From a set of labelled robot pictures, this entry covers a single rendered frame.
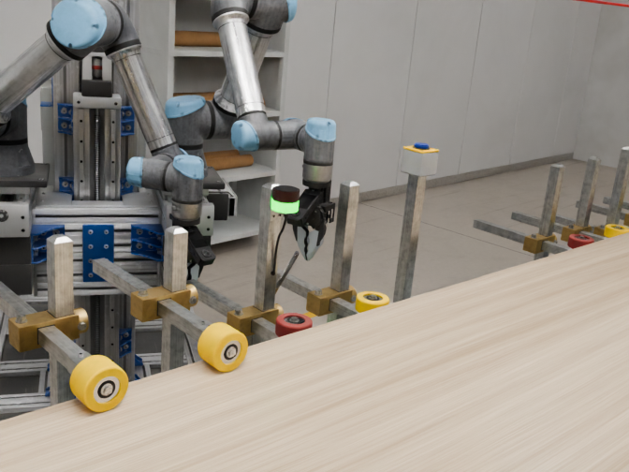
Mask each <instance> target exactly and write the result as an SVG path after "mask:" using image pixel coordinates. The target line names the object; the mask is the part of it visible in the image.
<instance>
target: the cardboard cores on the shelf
mask: <svg viewBox="0 0 629 472"><path fill-rule="evenodd" d="M174 46H197V47H222V46H221V42H220V37H219V33H218V32H199V31H177V30H175V44H174ZM214 94H215V92H205V93H173V97H175V96H203V97H204V98H205V100H212V99H213V96H214ZM204 156H205V159H206V163H207V166H208V167H214V169H215V170H227V169H234V168H240V167H247V166H252V165H253V163H254V159H253V157H252V155H240V153H239V151H238V150H226V151H216V152H206V153H204Z"/></svg>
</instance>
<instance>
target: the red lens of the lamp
mask: <svg viewBox="0 0 629 472"><path fill-rule="evenodd" d="M272 198H273V199H275V200H278V201H282V202H295V201H298V200H299V199H300V190H299V191H296V192H283V191H278V190H275V189H274V187H273V188H272Z"/></svg>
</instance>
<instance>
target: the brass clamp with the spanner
mask: <svg viewBox="0 0 629 472"><path fill-rule="evenodd" d="M242 312H243V315H242V316H235V315H234V313H235V310H233V311H229V312H227V325H229V326H231V327H232V328H234V329H235V330H237V331H239V332H241V333H243V334H244V336H245V337H246V336H250V335H253V334H254V333H253V332H251V330H252V320H253V319H257V318H260V317H263V318H265V319H266V320H267V321H269V322H271V323H273V324H274V325H276V318H277V317H278V316H280V315H281V314H283V313H284V310H283V308H282V306H281V305H280V304H278V303H275V304H274V308H273V309H270V310H267V311H261V310H259V309H257V308H256V307H254V306H253V305H252V306H248V307H244V308H242Z"/></svg>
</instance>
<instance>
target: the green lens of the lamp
mask: <svg viewBox="0 0 629 472"><path fill-rule="evenodd" d="M271 209H272V210H273V211H275V212H278V213H284V214H292V213H296V212H297V211H298V210H299V201H298V202H295V203H282V202H277V201H275V200H273V199H272V200H271Z"/></svg>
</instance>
